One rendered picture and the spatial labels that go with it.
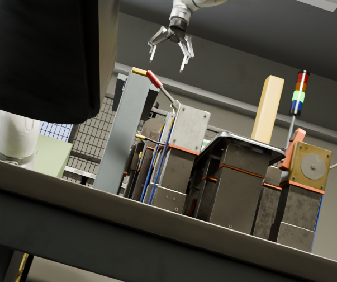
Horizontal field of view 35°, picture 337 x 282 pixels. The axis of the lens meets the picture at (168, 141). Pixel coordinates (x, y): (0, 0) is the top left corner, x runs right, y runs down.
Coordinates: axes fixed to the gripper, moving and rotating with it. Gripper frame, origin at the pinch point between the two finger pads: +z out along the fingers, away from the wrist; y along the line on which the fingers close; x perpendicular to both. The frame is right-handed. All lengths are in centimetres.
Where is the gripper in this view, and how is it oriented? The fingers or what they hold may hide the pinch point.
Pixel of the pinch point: (166, 64)
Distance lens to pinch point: 226.4
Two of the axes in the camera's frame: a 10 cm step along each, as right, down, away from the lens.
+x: -1.5, 2.2, 9.6
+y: 9.5, 3.0, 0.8
